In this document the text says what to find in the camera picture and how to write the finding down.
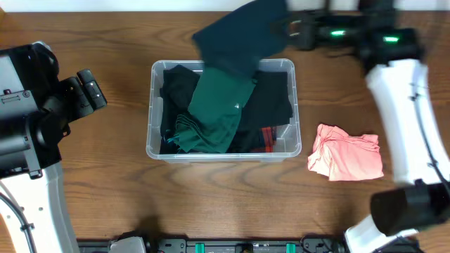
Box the clear plastic storage container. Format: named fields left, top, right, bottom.
left=146, top=58, right=302, bottom=163

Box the green garment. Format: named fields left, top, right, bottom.
left=172, top=67, right=257, bottom=153

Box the black mounting rail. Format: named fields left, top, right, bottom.
left=78, top=236, right=349, bottom=253

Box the black garment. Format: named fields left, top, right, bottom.
left=160, top=65, right=200, bottom=155
left=227, top=71, right=293, bottom=153

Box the pink garment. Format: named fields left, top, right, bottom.
left=307, top=124, right=384, bottom=181

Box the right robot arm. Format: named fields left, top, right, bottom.
left=287, top=1, right=449, bottom=252

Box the red navy plaid shirt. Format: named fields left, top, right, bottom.
left=250, top=126, right=277, bottom=153

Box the dark navy garment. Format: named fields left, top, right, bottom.
left=192, top=0, right=288, bottom=77

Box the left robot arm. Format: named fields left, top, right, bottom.
left=1, top=41, right=107, bottom=252

